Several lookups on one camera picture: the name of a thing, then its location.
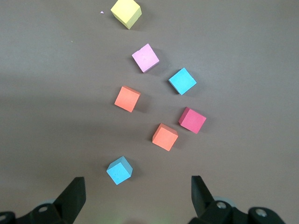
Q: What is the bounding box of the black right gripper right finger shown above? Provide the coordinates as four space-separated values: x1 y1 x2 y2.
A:
188 175 286 224

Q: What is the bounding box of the yellow foam cube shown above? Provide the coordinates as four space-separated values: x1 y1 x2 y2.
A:
110 0 142 30

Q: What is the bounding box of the crimson foam cube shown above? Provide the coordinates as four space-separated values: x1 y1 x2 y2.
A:
178 106 207 135

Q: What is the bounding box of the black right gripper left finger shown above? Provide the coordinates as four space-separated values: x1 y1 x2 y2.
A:
0 176 86 224

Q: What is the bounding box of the orange foam cube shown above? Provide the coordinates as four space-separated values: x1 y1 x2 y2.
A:
152 123 179 152
114 85 141 113

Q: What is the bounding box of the pink foam cube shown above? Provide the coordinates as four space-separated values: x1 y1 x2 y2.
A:
131 43 160 74

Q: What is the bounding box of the blue foam cube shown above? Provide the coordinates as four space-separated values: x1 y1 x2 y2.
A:
168 67 197 96
106 155 133 186

